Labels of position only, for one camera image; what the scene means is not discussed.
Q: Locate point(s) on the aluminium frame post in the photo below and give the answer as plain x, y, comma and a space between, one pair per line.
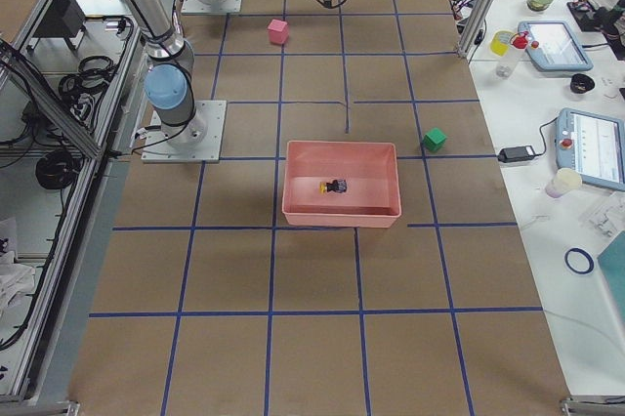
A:
486, 1

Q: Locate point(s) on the white cloth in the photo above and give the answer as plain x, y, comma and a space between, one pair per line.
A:
17, 280

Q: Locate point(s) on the pink cube centre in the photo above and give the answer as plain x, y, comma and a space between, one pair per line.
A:
278, 32

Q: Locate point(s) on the white plastic cup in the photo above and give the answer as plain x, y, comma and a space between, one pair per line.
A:
564, 181

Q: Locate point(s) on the yellow tape roll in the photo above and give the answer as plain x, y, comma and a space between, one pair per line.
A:
500, 42

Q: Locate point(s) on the black power adapter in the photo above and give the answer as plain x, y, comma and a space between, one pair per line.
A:
514, 154

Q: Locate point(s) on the pink plastic bin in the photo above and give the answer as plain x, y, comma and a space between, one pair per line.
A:
370, 170

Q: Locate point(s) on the teach pendant near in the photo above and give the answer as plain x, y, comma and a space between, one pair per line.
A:
592, 145

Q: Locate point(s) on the teach pendant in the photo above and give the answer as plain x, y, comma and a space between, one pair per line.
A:
554, 47
592, 145

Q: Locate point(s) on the green cube near bin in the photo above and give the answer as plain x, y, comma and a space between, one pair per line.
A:
434, 139

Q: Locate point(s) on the teach pendant far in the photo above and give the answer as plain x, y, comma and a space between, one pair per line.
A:
554, 47

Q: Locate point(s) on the black small bowl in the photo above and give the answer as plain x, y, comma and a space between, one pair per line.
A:
581, 83

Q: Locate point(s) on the clear squeeze bottle red cap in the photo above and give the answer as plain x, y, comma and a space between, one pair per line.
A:
516, 49

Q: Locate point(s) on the teal board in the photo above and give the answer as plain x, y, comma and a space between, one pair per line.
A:
611, 262

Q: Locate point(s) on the yellow push button switch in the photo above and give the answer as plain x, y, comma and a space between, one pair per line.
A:
337, 186

